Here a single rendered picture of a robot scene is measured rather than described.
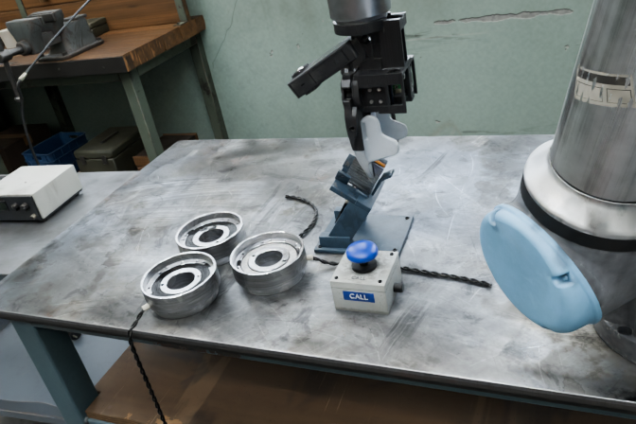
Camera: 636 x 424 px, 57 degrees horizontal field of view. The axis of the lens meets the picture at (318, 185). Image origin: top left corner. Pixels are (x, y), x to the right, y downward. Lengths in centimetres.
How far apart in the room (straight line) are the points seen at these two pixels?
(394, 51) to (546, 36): 157
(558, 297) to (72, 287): 72
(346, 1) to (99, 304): 54
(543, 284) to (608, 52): 18
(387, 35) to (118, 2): 210
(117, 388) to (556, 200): 88
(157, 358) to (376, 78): 70
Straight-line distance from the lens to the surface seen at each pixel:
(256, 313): 78
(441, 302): 75
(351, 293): 73
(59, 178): 157
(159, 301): 80
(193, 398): 107
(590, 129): 43
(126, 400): 113
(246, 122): 273
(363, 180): 82
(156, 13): 263
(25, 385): 187
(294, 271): 79
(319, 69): 76
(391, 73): 72
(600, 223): 46
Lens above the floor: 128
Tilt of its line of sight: 27 degrees down
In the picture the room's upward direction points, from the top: 12 degrees counter-clockwise
